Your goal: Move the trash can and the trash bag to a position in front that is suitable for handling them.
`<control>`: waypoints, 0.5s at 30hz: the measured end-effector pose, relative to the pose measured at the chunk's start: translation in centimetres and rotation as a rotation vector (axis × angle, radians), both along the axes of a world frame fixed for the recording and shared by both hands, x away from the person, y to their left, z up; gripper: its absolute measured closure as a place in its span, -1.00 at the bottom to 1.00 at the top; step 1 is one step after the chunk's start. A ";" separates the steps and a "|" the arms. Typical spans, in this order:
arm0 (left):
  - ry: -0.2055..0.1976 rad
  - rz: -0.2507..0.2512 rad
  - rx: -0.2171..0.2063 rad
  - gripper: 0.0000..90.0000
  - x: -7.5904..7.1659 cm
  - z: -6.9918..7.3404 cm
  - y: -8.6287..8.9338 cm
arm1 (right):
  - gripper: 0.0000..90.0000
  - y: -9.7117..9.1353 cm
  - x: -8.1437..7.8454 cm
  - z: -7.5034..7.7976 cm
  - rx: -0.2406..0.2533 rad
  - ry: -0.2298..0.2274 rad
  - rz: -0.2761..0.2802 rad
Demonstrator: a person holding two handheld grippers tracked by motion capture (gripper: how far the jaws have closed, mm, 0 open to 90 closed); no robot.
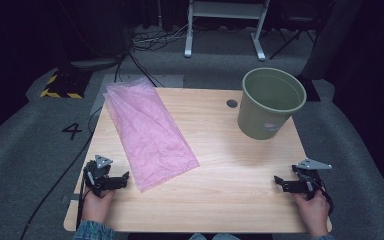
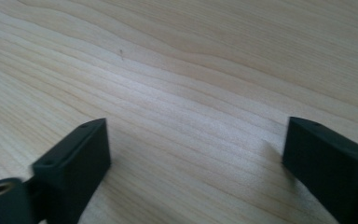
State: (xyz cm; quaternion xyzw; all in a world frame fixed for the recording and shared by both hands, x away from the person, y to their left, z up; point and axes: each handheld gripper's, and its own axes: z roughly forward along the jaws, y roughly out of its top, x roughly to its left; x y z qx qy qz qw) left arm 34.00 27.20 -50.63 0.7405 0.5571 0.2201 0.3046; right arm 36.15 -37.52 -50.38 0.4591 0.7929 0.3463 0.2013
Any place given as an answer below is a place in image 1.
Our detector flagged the black tripod stand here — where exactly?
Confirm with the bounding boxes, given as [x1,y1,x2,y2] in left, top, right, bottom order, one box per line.
[268,18,318,61]

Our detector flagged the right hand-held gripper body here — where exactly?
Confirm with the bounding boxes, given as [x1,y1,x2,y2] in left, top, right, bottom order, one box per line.
[291,157,333,201]

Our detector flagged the right hand-held gripper cable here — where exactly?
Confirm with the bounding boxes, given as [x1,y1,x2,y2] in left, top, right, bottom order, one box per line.
[314,179,335,216]

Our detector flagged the bundle of floor cables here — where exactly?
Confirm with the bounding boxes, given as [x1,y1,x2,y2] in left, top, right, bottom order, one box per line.
[131,22,194,53]

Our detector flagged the left hand-held gripper cable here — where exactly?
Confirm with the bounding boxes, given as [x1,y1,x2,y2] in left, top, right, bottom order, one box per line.
[75,169,93,232]

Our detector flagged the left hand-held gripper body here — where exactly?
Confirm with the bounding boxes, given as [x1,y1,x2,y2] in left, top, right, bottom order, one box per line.
[83,154,123,198]

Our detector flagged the grey tape strip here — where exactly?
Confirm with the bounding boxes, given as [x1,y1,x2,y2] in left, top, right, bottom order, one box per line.
[61,194,81,205]

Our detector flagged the person's right hand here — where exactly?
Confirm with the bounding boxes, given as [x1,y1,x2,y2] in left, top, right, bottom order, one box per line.
[293,189,332,237]

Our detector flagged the person's legs in jeans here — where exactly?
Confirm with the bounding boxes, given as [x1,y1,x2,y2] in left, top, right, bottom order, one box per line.
[188,232,242,240]

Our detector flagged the long black floor cable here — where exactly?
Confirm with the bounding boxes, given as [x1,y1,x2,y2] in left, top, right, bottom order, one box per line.
[19,105,105,240]

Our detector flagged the person's left hand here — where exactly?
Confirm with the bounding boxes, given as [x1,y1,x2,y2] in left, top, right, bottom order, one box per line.
[81,189,116,224]

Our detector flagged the flat grey stand base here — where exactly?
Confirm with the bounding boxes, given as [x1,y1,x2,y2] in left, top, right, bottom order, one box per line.
[69,57,122,72]

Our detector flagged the grey pillar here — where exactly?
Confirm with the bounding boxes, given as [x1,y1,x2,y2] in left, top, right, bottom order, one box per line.
[299,0,365,81]

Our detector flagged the hand-held gripper cable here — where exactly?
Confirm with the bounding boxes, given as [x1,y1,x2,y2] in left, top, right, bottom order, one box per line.
[314,179,335,216]
[75,169,93,232]

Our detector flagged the white metal stand frame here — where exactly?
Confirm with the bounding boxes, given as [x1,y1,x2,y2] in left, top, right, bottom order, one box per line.
[183,0,271,62]

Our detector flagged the pink plastic bag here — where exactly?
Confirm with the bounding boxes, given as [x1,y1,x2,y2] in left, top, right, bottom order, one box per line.
[102,77,201,193]

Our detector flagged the green plastic bin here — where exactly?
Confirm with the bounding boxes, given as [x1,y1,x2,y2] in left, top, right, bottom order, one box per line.
[236,67,308,141]

